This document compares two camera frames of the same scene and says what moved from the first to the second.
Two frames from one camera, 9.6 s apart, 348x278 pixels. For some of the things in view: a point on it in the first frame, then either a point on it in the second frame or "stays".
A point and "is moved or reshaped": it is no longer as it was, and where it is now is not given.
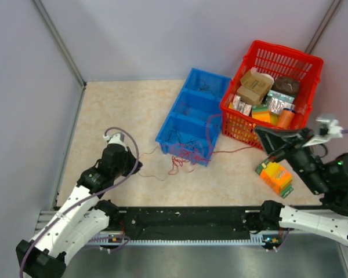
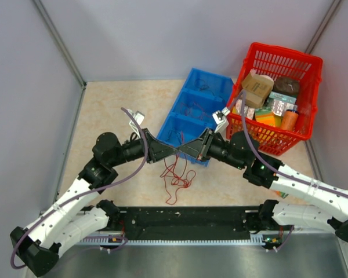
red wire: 232,151 is moved or reshaped
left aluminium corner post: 60,41 stays
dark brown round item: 286,84 stays
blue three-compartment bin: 190,131 stays
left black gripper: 133,160 -> 157,150
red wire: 191,156 is moved or reshaped
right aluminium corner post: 323,25 stays
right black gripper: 271,140 -> 199,148
